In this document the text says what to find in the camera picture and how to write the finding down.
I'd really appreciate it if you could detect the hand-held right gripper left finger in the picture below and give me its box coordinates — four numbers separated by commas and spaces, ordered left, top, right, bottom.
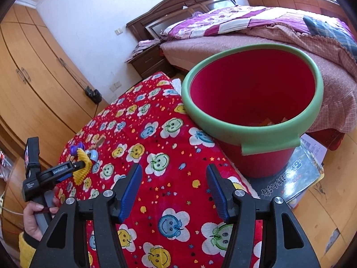
29, 163, 143, 268

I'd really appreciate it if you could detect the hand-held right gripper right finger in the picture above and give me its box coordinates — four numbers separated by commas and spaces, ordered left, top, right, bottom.
206, 163, 321, 268

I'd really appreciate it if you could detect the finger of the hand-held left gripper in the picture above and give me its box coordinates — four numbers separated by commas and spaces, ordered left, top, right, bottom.
57, 159, 87, 181

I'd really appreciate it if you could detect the yellow foam fruit net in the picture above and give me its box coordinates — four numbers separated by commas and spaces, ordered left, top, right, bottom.
73, 149, 92, 185

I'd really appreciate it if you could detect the red bucket with green rim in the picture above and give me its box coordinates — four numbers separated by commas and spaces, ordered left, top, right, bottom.
181, 44, 324, 178

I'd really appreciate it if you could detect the person's left forearm yellow sleeve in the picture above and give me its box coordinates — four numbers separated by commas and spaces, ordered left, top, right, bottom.
18, 232, 42, 268

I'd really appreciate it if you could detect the person's left hand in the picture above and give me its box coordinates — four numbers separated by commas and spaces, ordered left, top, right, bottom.
23, 197, 60, 242

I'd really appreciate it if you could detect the purple and blue plastic toy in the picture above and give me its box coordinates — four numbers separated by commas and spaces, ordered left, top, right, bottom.
70, 142, 99, 163

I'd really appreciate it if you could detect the red flower printed blanket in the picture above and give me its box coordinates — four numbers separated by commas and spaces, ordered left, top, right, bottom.
56, 71, 264, 268

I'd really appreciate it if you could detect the dark picture book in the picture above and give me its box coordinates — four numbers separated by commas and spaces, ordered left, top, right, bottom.
257, 145, 325, 208

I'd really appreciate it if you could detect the black charger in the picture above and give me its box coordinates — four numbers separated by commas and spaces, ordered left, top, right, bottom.
84, 88, 102, 103

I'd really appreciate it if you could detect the orange wooden wardrobe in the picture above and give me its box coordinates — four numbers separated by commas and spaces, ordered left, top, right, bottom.
0, 4, 109, 229

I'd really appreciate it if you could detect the white booklet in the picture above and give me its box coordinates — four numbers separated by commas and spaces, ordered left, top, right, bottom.
300, 134, 328, 165

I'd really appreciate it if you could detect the dark wooden nightstand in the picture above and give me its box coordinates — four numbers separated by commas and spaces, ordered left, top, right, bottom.
128, 43, 168, 79

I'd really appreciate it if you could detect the patterned cloth on nightstand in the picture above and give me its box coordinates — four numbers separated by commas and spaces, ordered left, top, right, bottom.
131, 40, 162, 56

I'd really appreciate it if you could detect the bed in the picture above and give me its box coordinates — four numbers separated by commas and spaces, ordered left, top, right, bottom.
160, 6, 357, 151

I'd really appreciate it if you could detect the pink ruffled bedspread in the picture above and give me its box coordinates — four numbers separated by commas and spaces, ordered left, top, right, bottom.
245, 19, 357, 134

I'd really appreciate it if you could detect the purple and white quilt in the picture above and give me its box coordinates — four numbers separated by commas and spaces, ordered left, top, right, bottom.
160, 6, 307, 40

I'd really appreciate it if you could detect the dark wooden headboard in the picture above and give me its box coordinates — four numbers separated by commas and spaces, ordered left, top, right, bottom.
125, 0, 236, 44

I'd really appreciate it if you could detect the blue plaid cloth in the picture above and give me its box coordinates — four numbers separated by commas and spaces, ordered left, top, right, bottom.
303, 15, 357, 59

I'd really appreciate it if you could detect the orange wooden window cabinet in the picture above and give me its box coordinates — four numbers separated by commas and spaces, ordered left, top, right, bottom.
245, 0, 357, 23

